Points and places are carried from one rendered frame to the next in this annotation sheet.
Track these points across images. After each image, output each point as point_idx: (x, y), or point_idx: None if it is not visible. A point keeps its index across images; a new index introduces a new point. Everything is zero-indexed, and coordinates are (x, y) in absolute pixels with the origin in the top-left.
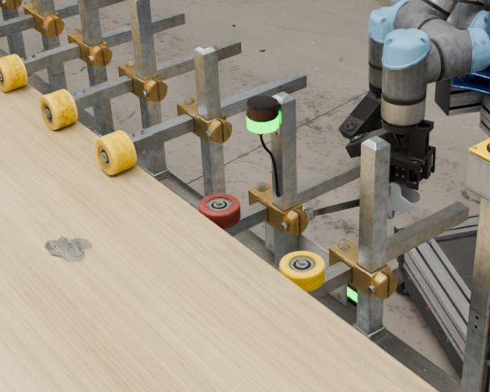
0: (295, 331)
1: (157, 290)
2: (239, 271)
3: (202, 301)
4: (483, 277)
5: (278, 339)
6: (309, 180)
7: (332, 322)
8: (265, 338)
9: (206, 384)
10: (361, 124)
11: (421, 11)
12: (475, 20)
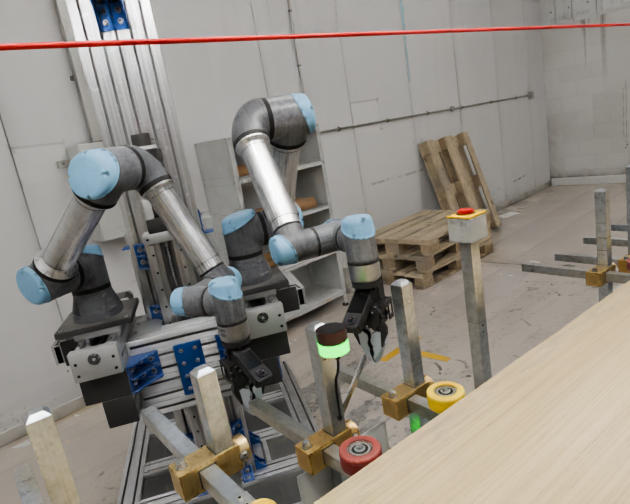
0: (530, 384)
1: (519, 463)
2: (464, 420)
3: (519, 432)
4: (480, 295)
5: (544, 389)
6: (290, 426)
7: (509, 372)
8: (547, 394)
9: (626, 411)
10: (264, 365)
11: (301, 228)
12: (233, 270)
